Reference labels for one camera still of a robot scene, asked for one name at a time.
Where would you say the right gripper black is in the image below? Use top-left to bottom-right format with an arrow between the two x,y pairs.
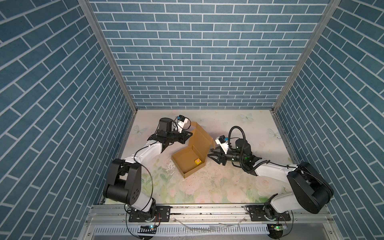
207,145 -> 244,166

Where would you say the brown cardboard paper box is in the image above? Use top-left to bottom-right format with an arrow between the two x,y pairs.
172,122 -> 215,179

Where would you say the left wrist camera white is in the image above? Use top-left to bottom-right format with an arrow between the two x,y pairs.
175,115 -> 191,133

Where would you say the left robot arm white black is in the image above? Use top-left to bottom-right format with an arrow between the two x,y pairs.
103,115 -> 193,222

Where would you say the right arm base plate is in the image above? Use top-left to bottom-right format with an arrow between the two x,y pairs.
244,204 -> 291,222

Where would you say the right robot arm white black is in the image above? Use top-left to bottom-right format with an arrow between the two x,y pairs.
208,136 -> 334,221

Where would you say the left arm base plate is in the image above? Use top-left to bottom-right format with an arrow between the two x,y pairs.
128,205 -> 171,223

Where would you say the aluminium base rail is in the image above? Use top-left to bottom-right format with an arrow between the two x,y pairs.
79,204 -> 342,240

